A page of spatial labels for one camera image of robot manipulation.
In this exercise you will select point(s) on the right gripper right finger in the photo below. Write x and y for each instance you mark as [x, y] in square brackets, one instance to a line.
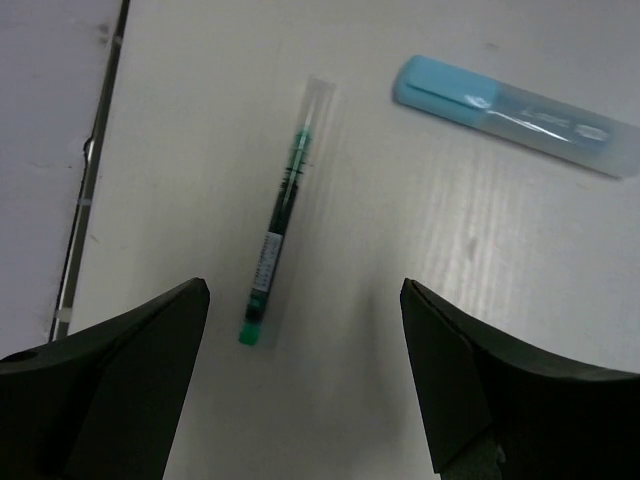
[496, 407]

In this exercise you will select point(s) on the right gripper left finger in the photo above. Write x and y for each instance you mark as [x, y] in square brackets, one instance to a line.
[105, 402]

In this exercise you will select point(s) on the blue highlighter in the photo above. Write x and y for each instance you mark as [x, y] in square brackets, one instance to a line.
[537, 122]

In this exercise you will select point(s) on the green pen refill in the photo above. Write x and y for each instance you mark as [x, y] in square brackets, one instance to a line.
[317, 96]

